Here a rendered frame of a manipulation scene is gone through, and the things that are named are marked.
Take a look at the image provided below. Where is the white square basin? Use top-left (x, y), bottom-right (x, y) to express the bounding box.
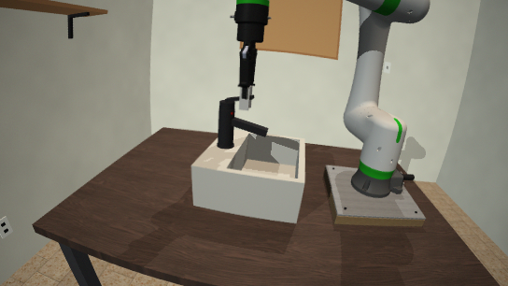
top-left (191, 130), bottom-right (305, 223)

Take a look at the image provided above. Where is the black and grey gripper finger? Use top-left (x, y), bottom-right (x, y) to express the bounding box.
top-left (238, 46), bottom-right (256, 111)
top-left (249, 49), bottom-right (258, 108)

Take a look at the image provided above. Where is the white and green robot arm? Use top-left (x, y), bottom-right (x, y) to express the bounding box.
top-left (230, 0), bottom-right (430, 198)

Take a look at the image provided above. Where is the black mixer tap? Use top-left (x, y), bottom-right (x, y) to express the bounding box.
top-left (217, 96), bottom-right (268, 149)

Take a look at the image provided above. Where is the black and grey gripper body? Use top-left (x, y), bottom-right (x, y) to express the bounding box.
top-left (236, 23), bottom-right (264, 61)

